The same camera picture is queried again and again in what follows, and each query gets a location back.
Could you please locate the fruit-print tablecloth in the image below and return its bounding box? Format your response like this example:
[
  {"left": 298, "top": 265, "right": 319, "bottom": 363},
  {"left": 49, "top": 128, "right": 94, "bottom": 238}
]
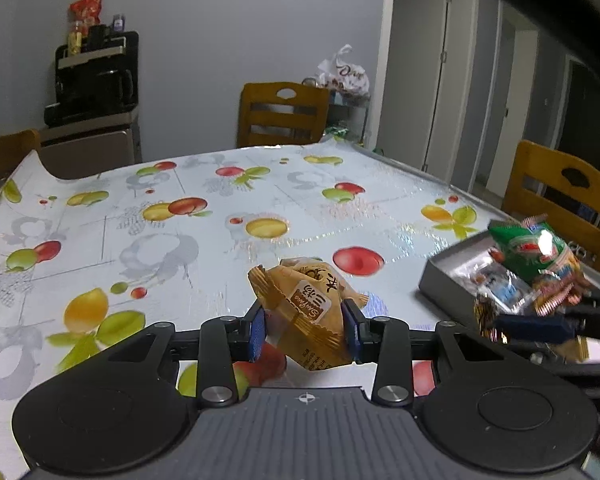
[{"left": 0, "top": 141, "right": 600, "bottom": 411}]

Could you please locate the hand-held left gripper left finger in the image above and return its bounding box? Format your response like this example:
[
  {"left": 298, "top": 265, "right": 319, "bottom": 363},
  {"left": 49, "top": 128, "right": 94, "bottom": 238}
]
[{"left": 55, "top": 304, "right": 267, "bottom": 407}]

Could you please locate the clear sunflower seed packet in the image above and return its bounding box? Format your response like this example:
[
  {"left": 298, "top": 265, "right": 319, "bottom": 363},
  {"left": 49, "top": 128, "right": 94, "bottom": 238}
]
[{"left": 452, "top": 255, "right": 536, "bottom": 313}]

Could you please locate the silver cabinet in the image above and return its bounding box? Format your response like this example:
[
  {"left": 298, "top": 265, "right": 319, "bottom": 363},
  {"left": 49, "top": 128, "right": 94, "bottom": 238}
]
[{"left": 39, "top": 112, "right": 143, "bottom": 181}]

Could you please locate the brown candy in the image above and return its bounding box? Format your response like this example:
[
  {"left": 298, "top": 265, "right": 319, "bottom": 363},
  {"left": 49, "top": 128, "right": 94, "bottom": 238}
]
[{"left": 474, "top": 294, "right": 503, "bottom": 343}]

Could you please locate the white door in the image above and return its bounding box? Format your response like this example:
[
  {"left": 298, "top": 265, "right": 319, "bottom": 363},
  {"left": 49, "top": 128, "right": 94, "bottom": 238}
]
[
  {"left": 377, "top": 0, "right": 481, "bottom": 196},
  {"left": 472, "top": 2, "right": 541, "bottom": 208}
]

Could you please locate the metal rack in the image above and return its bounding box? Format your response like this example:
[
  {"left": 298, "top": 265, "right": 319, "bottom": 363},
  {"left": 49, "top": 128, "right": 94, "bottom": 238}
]
[{"left": 325, "top": 87, "right": 372, "bottom": 153}]

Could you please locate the black kettle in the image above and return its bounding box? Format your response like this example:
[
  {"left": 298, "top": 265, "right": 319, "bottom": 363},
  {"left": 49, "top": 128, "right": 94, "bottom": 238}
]
[{"left": 95, "top": 67, "right": 133, "bottom": 106}]

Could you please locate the yellow pastry packet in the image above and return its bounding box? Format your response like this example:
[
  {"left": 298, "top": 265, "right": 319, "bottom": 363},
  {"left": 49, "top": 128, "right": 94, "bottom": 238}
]
[{"left": 247, "top": 256, "right": 370, "bottom": 372}]

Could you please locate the yellow bottle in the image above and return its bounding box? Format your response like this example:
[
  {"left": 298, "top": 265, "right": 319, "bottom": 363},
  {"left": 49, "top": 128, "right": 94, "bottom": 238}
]
[{"left": 68, "top": 20, "right": 84, "bottom": 57}]

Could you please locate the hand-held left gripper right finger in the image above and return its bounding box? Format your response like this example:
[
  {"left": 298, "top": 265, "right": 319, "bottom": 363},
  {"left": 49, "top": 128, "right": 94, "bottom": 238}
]
[{"left": 341, "top": 299, "right": 546, "bottom": 407}]

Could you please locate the grey cardboard box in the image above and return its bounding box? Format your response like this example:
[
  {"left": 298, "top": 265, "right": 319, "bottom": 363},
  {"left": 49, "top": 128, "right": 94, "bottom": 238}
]
[{"left": 418, "top": 234, "right": 600, "bottom": 361}]

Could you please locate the wooden chair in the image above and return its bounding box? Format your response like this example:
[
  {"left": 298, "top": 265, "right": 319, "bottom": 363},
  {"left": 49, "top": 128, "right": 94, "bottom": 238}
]
[
  {"left": 502, "top": 140, "right": 600, "bottom": 273},
  {"left": 236, "top": 82, "right": 331, "bottom": 148},
  {"left": 0, "top": 130, "right": 42, "bottom": 186}
]

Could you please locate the green prawn cracker bag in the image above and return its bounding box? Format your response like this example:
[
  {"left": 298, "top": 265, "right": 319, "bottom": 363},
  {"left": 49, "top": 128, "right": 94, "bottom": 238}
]
[{"left": 487, "top": 214, "right": 593, "bottom": 317}]

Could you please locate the black tea machine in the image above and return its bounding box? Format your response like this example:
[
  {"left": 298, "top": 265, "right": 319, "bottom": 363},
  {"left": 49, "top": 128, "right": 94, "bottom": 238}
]
[{"left": 44, "top": 30, "right": 141, "bottom": 128}]

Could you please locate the red snack bag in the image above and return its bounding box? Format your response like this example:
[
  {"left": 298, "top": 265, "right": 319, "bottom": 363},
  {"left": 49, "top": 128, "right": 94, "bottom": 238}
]
[{"left": 70, "top": 0, "right": 104, "bottom": 26}]

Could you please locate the white plastic bag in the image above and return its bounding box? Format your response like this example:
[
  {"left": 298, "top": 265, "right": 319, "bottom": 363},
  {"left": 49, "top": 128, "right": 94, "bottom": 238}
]
[{"left": 316, "top": 45, "right": 372, "bottom": 98}]

